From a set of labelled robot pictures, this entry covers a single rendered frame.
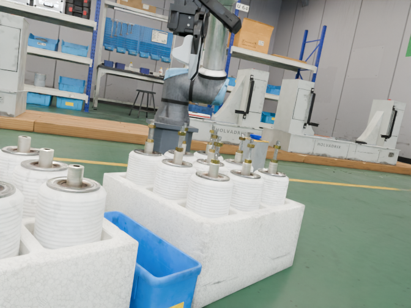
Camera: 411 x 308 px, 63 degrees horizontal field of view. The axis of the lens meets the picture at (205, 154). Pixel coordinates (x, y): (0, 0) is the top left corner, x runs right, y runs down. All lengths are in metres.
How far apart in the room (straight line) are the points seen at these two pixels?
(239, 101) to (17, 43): 1.88
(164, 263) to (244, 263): 0.19
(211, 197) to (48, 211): 0.32
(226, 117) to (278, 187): 2.39
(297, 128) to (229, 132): 0.78
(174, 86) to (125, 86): 7.84
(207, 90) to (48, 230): 0.97
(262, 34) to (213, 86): 5.02
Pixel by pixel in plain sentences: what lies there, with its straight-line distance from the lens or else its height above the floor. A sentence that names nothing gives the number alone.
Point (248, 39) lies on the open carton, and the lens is 6.18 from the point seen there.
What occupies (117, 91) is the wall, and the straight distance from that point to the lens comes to 9.18.
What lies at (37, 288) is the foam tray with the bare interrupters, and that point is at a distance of 0.49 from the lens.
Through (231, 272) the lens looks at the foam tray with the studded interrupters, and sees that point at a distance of 0.77.
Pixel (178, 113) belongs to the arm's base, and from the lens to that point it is 1.37.
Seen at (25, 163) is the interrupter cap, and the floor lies 0.25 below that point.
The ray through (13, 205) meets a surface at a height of 0.24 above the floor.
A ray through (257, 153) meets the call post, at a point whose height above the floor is 0.27.
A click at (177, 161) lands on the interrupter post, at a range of 0.80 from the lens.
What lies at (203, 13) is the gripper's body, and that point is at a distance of 0.78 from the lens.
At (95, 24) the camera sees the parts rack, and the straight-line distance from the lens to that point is 5.47.
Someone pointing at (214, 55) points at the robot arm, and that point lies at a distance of 1.34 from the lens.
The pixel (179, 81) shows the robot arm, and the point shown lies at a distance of 1.38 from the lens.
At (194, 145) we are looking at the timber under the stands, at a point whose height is 0.04.
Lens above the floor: 0.40
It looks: 8 degrees down
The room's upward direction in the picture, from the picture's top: 10 degrees clockwise
